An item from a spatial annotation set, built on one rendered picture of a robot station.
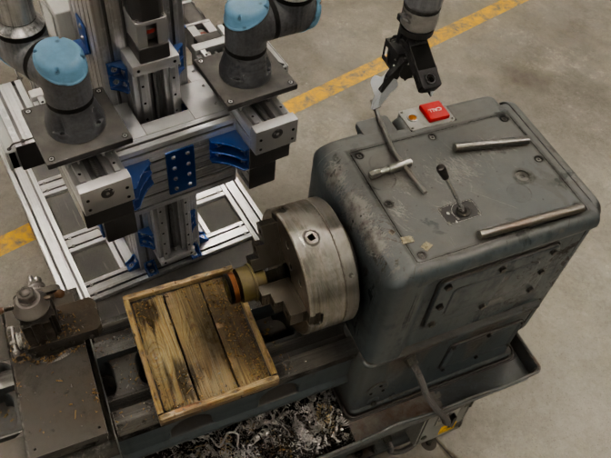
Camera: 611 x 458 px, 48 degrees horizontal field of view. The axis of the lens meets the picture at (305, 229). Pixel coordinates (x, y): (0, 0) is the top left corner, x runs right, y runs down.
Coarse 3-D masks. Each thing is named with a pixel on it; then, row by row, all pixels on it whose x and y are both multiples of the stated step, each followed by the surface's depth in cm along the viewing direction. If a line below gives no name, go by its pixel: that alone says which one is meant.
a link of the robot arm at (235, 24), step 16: (240, 0) 178; (256, 0) 178; (272, 0) 180; (224, 16) 180; (240, 16) 175; (256, 16) 175; (272, 16) 179; (240, 32) 178; (256, 32) 179; (272, 32) 181; (240, 48) 182; (256, 48) 183
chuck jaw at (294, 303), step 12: (264, 288) 158; (276, 288) 158; (288, 288) 158; (264, 300) 157; (276, 300) 155; (288, 300) 156; (300, 300) 156; (276, 312) 158; (288, 312) 153; (300, 312) 154
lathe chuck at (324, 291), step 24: (264, 216) 167; (288, 216) 155; (312, 216) 155; (288, 240) 152; (288, 264) 158; (312, 264) 149; (336, 264) 151; (312, 288) 149; (336, 288) 152; (312, 312) 152; (336, 312) 155
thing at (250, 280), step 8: (248, 264) 159; (240, 272) 158; (248, 272) 158; (256, 272) 159; (264, 272) 159; (224, 280) 160; (232, 280) 156; (240, 280) 156; (248, 280) 157; (256, 280) 158; (264, 280) 159; (232, 288) 156; (240, 288) 157; (248, 288) 157; (256, 288) 157; (232, 296) 156; (240, 296) 157; (248, 296) 157; (256, 296) 159
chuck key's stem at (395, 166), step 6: (396, 162) 162; (402, 162) 162; (408, 162) 162; (378, 168) 160; (384, 168) 161; (390, 168) 161; (396, 168) 161; (402, 168) 162; (372, 174) 159; (378, 174) 160
